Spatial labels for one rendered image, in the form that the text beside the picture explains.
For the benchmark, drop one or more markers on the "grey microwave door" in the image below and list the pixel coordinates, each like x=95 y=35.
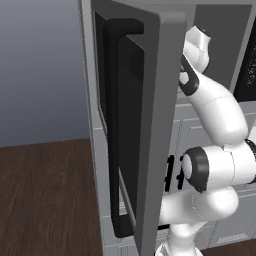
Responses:
x=160 y=100

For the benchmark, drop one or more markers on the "grey cupboard run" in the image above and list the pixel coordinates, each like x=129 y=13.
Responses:
x=100 y=186

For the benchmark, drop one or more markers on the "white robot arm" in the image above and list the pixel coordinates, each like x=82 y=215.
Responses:
x=216 y=116

